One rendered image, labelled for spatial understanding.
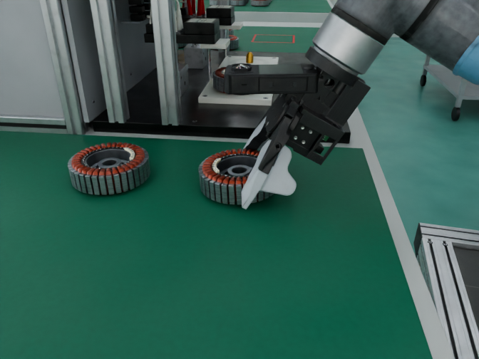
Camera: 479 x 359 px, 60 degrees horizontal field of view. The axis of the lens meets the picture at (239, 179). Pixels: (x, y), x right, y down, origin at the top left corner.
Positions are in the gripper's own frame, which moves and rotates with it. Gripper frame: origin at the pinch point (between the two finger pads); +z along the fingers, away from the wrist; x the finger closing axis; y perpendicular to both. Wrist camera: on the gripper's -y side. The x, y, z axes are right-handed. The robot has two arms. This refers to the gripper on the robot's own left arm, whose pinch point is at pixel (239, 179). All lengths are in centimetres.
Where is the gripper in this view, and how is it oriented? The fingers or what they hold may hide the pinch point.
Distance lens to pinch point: 58.7
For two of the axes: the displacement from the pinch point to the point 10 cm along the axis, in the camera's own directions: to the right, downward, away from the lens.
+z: -4.9, 7.6, 4.2
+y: 8.7, 4.3, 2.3
